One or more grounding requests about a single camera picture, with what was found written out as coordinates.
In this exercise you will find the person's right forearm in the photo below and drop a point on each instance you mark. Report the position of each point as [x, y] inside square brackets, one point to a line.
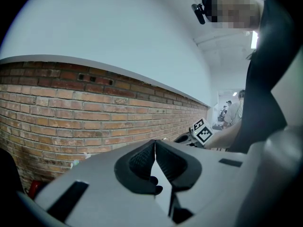
[225, 136]

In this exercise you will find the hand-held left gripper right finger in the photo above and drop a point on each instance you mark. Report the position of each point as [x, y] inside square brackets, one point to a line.
[182, 167]

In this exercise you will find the red object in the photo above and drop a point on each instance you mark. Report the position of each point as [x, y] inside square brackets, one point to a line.
[35, 189]

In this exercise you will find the black head-mounted camera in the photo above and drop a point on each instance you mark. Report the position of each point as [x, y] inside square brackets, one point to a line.
[199, 12]

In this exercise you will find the person's dark shirt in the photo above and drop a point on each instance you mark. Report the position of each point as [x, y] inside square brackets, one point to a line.
[265, 91]

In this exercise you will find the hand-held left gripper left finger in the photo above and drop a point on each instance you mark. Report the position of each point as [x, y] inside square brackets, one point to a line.
[138, 171]

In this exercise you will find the ceiling light panel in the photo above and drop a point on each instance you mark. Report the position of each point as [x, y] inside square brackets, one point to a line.
[254, 39]

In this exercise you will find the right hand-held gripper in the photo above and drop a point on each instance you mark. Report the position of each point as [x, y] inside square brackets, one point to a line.
[201, 132]

